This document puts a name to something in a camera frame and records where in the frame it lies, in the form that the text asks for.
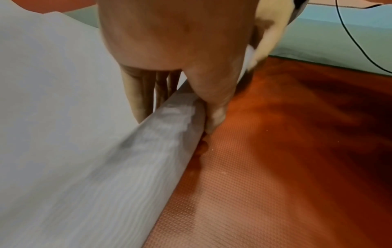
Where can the person's right hand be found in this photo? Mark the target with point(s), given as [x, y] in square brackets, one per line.
[272, 29]

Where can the green yoga mat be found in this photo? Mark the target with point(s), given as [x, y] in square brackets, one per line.
[321, 36]

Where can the lilac yoga mat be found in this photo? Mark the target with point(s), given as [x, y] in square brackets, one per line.
[46, 109]

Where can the person's left hand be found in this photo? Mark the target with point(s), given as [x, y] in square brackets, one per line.
[171, 36]

